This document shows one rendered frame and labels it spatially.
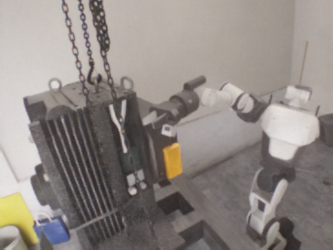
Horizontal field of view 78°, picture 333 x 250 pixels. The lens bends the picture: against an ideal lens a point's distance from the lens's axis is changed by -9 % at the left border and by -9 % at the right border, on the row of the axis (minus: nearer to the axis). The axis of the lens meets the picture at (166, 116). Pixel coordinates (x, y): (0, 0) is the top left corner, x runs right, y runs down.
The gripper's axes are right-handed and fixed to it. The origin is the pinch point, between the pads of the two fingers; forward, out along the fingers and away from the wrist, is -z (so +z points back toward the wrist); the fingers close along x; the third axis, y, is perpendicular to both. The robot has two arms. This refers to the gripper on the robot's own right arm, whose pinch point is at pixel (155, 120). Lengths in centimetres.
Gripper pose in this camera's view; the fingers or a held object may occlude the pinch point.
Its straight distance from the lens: 72.0
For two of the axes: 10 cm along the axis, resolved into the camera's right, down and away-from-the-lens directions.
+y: -1.6, -9.0, -4.1
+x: -7.1, -1.9, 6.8
